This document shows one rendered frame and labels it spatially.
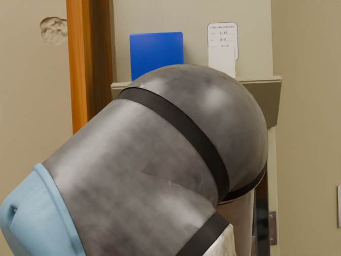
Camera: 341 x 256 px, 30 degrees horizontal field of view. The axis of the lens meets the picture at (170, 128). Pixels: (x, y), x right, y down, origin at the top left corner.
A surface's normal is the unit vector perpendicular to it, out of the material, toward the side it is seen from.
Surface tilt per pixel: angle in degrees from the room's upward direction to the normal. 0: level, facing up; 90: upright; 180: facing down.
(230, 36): 90
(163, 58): 90
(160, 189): 67
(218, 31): 90
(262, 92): 135
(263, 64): 90
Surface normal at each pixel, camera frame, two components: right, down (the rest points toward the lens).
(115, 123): -0.28, -0.72
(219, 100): 0.50, -0.51
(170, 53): -0.02, 0.05
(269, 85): 0.02, 0.74
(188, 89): 0.20, -0.66
